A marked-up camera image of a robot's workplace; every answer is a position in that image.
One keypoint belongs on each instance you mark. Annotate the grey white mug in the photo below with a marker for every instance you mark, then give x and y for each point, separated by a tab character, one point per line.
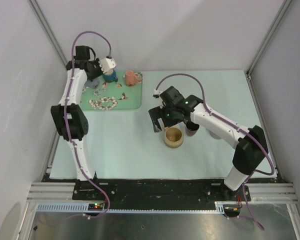
93	84

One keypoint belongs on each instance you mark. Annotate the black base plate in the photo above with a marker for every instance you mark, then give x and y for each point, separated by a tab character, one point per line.
132	189

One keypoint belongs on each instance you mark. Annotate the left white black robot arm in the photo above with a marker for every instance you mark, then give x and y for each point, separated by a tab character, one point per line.
70	121

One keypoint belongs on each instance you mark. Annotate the green floral tray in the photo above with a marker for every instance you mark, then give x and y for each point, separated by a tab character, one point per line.
112	96

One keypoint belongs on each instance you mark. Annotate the pink floral mug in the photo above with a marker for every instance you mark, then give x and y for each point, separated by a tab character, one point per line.
132	78

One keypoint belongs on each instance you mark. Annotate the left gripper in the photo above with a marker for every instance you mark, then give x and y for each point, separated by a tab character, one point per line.
96	62

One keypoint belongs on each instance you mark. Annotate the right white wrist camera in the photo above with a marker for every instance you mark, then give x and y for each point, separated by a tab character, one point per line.
156	93

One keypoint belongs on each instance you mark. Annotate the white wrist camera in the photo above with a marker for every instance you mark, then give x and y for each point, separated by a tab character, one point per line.
156	93
106	64

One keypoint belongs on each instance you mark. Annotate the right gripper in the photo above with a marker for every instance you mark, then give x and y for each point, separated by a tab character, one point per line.
158	112

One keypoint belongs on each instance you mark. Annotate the blue ribbed mug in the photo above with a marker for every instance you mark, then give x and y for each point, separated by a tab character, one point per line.
110	76

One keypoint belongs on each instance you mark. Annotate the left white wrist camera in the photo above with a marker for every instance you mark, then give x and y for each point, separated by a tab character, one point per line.
106	64

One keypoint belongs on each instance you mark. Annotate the dark brown mug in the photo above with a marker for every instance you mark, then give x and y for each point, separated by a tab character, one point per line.
191	128

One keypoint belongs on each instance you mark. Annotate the beige round mug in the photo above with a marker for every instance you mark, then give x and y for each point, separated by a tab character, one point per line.
173	137

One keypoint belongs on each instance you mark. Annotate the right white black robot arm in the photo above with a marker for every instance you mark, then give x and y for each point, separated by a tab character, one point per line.
249	144

